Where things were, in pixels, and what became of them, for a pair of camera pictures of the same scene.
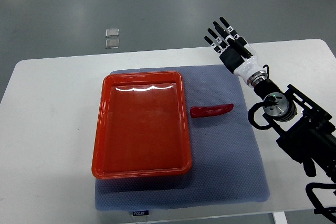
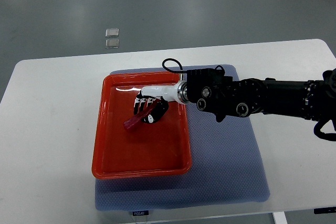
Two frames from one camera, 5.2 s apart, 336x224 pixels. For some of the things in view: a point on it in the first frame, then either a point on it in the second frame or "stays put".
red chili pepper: [198, 112] -> [128, 124]
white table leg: [280, 217] stays put
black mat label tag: [140, 213] stays put
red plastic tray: [142, 128] stays put
